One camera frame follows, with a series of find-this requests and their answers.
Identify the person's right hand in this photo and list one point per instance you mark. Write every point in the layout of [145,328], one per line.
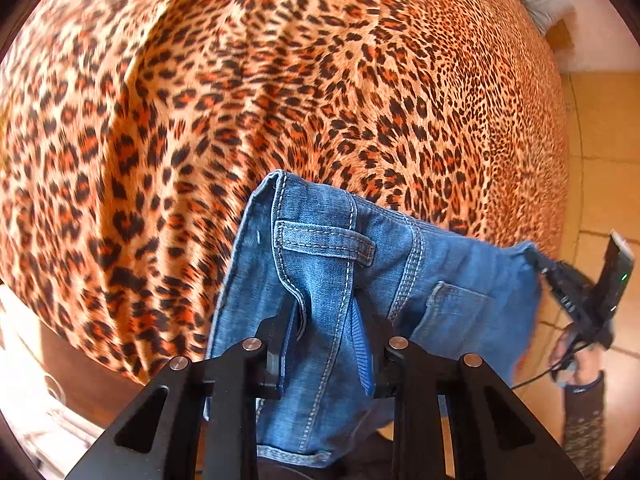
[577,366]

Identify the leopard print bed cover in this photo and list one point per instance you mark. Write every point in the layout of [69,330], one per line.
[133,131]

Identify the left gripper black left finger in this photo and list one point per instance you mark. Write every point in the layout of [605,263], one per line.
[198,419]

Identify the blue denim jeans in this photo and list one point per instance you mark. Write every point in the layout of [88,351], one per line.
[340,258]

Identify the right forearm knitted sleeve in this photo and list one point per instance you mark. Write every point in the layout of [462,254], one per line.
[583,429]

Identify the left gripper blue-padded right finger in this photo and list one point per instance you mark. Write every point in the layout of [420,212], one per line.
[439,378]

